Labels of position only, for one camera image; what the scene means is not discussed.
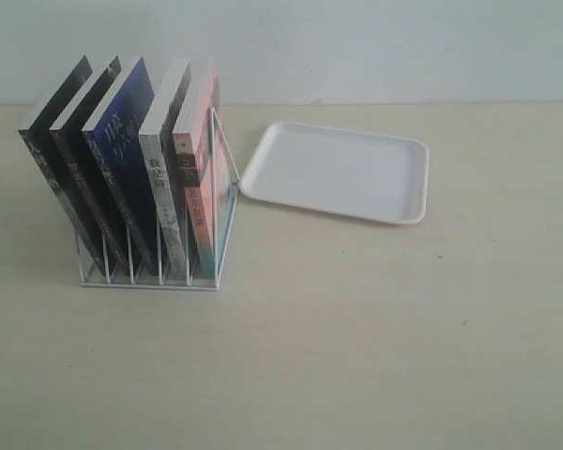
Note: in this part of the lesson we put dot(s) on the white plastic tray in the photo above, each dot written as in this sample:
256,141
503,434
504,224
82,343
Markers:
356,174

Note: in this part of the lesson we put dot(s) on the black book white title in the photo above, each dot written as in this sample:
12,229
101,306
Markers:
35,133

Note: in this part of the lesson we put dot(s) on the blue book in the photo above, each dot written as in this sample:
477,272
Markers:
112,135

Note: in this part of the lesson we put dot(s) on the grey white book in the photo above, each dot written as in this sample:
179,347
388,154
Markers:
158,147

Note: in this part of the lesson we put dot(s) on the white wire book rack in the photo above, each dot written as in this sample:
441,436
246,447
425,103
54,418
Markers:
164,279

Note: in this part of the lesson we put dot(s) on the pink red book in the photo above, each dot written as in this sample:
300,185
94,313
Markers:
208,175

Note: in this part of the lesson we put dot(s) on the dark brown book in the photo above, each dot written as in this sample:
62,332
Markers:
66,131

